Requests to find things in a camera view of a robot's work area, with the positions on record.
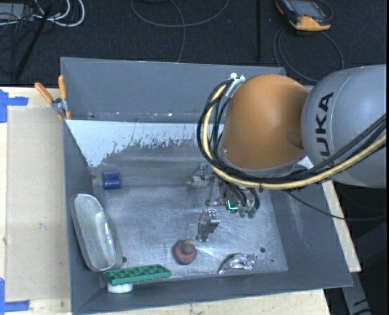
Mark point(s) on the red-brown round toy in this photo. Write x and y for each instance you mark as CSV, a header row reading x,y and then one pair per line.
x,y
184,252

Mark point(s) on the blue sponge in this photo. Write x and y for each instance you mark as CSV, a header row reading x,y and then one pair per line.
x,y
111,180

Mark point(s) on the pale brown flat board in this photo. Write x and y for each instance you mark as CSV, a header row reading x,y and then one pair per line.
x,y
36,205

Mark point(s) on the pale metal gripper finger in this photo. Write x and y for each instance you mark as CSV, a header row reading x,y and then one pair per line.
x,y
206,225
201,178

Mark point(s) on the white round cap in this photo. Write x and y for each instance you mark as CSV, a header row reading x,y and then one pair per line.
x,y
119,288

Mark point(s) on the clear crumpled plastic piece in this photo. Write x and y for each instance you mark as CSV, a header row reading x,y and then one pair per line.
x,y
238,262

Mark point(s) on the grey metal bin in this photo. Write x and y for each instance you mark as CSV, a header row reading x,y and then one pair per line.
x,y
168,205

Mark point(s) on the clear oval glass dish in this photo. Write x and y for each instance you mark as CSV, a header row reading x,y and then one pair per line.
x,y
94,233

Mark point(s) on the dark green flat block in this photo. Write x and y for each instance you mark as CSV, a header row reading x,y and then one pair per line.
x,y
137,273

